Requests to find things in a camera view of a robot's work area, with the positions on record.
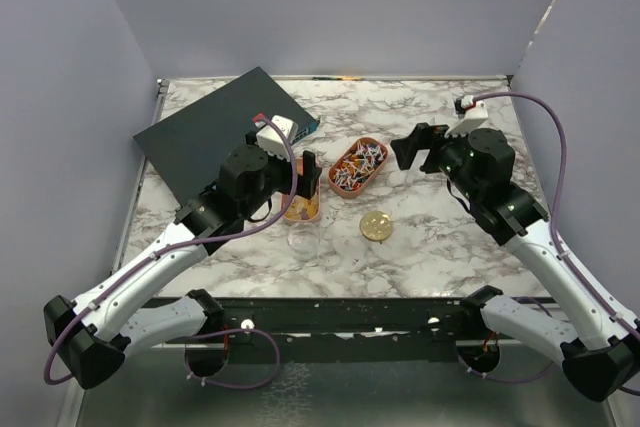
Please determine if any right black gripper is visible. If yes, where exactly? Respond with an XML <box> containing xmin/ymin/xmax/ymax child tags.
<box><xmin>391</xmin><ymin>119</ymin><xmax>483</xmax><ymax>202</ymax></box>

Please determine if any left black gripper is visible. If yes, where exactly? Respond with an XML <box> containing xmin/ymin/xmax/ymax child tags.
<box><xmin>241</xmin><ymin>132</ymin><xmax>322</xmax><ymax>220</ymax></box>

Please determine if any pink tray of popsicle candies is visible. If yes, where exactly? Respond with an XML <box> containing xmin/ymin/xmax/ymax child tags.
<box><xmin>281</xmin><ymin>182</ymin><xmax>321</xmax><ymax>225</ymax></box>

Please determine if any clear plastic jar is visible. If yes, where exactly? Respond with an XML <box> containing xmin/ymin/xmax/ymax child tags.
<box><xmin>287</xmin><ymin>223</ymin><xmax>319</xmax><ymax>261</ymax></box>

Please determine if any pink tray of lollipops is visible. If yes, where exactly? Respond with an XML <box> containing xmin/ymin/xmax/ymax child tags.
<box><xmin>328</xmin><ymin>137</ymin><xmax>389</xmax><ymax>199</ymax></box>

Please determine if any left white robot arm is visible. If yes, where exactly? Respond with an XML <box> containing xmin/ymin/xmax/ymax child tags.
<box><xmin>43</xmin><ymin>133</ymin><xmax>322</xmax><ymax>389</ymax></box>

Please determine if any gold jar lid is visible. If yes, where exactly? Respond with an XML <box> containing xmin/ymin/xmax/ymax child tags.
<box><xmin>359</xmin><ymin>211</ymin><xmax>393</xmax><ymax>242</ymax></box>

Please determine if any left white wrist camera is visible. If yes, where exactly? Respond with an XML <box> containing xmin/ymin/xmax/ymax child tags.
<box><xmin>256</xmin><ymin>115</ymin><xmax>298</xmax><ymax>160</ymax></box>

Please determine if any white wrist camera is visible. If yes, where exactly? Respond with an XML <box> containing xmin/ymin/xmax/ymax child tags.
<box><xmin>256</xmin><ymin>115</ymin><xmax>298</xmax><ymax>160</ymax></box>
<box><xmin>445</xmin><ymin>95</ymin><xmax>488</xmax><ymax>138</ymax></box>

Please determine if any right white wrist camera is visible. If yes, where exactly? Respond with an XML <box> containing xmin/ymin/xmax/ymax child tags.
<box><xmin>445</xmin><ymin>95</ymin><xmax>488</xmax><ymax>138</ymax></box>

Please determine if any dark blue network switch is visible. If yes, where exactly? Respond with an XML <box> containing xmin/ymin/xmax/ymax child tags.
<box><xmin>134</xmin><ymin>67</ymin><xmax>320</xmax><ymax>205</ymax></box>

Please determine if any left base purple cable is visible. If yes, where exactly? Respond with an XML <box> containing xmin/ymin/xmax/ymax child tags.
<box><xmin>185</xmin><ymin>328</ymin><xmax>281</xmax><ymax>390</ymax></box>

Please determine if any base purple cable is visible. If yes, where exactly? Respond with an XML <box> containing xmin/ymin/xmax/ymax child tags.
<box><xmin>457</xmin><ymin>346</ymin><xmax>556</xmax><ymax>384</ymax></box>
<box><xmin>185</xmin><ymin>328</ymin><xmax>281</xmax><ymax>390</ymax></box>

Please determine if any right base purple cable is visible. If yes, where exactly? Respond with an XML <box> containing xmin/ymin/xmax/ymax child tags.
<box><xmin>457</xmin><ymin>346</ymin><xmax>556</xmax><ymax>384</ymax></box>

